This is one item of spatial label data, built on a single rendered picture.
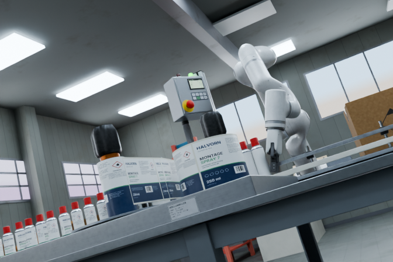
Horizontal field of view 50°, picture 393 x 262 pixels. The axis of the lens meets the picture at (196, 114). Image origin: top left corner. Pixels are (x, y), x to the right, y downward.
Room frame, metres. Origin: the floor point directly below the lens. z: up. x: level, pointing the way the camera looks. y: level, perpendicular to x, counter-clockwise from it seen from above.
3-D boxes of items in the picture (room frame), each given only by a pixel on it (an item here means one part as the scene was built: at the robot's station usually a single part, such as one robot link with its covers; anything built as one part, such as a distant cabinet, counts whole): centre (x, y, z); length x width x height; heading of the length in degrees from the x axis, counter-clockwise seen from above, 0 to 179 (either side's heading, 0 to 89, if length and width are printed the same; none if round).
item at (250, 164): (1.75, -0.15, 0.98); 0.05 x 0.05 x 0.20
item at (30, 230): (2.13, 0.96, 0.98); 0.05 x 0.05 x 0.20
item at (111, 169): (1.27, 0.29, 1.04); 0.09 x 0.09 x 0.29
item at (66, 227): (2.06, 0.76, 0.98); 0.05 x 0.05 x 0.20
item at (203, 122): (1.50, -0.05, 1.03); 0.09 x 0.09 x 0.30
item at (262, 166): (1.75, -0.20, 0.98); 0.05 x 0.05 x 0.20
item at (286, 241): (8.39, -1.12, 0.43); 2.51 x 0.83 x 0.85; 162
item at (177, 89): (1.90, 0.01, 1.38); 0.17 x 0.10 x 0.19; 127
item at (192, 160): (1.24, 0.00, 0.95); 0.20 x 0.20 x 0.14
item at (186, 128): (1.93, 0.06, 1.18); 0.04 x 0.04 x 0.21
